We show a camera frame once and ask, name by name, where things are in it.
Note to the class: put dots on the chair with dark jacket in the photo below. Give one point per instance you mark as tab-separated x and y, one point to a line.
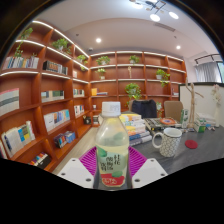
144	108

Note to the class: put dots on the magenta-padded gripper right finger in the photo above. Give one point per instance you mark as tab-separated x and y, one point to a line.
148	173

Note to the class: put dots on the white triangle-patterned mug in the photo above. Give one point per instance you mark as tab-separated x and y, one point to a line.
170	143

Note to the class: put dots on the beige chair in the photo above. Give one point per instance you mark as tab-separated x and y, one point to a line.
173	110

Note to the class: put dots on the stack of colourful books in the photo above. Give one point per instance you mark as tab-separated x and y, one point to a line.
136	128

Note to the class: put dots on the tall white green carton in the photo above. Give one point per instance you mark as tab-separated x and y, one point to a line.
184	118

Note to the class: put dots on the clear drink bottle white cap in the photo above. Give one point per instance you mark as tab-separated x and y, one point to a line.
111	143

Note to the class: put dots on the stack of dark books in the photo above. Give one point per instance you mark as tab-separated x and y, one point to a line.
160	123

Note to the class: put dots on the ceiling lights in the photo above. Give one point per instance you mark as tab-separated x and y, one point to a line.
155	17

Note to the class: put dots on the flat round red coaster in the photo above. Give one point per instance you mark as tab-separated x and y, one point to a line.
191	144

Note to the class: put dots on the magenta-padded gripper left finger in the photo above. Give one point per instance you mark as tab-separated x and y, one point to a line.
75	173

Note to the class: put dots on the green white box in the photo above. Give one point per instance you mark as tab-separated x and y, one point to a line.
200	126

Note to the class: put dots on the orange wooden shelf unit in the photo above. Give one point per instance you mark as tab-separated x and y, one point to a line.
36	110

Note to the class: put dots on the grey window curtain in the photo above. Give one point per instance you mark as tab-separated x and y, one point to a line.
206	72

